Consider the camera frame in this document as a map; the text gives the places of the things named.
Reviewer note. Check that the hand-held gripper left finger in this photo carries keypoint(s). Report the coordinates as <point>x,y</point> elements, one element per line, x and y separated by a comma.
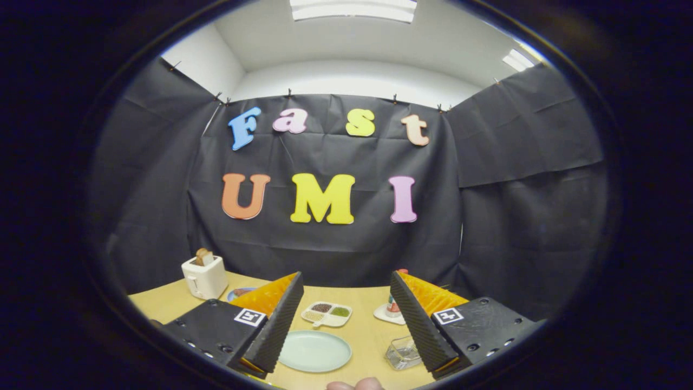
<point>281,325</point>

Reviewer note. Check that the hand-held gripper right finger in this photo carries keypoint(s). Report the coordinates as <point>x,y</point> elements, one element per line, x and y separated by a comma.
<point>419,330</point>

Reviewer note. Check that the pile of yellow beans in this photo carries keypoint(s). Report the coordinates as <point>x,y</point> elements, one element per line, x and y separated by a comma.
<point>313,315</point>

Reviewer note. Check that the clear water bottle red cap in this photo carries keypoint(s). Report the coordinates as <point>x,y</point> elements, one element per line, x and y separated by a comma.
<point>393,309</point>

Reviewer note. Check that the white square coaster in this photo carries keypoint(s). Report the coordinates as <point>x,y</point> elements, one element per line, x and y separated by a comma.
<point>381,314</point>

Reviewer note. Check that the pile of dark beans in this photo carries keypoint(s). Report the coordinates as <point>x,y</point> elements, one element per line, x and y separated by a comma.
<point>321,307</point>

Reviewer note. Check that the pale green plate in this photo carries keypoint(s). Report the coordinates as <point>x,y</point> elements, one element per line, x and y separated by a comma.
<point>316,352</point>

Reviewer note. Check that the brown steak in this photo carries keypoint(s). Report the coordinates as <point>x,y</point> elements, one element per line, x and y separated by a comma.
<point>242,292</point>

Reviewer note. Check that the white divided dish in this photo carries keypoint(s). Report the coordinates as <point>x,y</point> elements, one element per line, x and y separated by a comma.
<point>335,321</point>

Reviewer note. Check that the blue plate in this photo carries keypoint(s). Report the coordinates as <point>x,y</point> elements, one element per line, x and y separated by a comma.
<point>233,296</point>

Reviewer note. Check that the pile of green beans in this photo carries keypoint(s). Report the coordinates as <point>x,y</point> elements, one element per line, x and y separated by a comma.
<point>340,312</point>

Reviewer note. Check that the black backdrop cloth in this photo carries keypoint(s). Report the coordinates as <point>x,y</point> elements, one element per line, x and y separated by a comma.
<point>325,249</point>

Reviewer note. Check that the cream toaster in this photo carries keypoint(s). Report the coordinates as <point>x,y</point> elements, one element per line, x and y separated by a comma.
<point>206,279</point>

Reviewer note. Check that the toasted bread slice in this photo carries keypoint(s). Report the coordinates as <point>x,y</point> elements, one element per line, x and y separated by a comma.
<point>203,256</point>

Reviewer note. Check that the small ceiling light panel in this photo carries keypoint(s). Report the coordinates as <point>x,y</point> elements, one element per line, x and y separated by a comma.
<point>518,59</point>

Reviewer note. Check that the long ceiling light panel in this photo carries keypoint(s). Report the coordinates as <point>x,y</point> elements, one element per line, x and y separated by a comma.
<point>352,10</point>

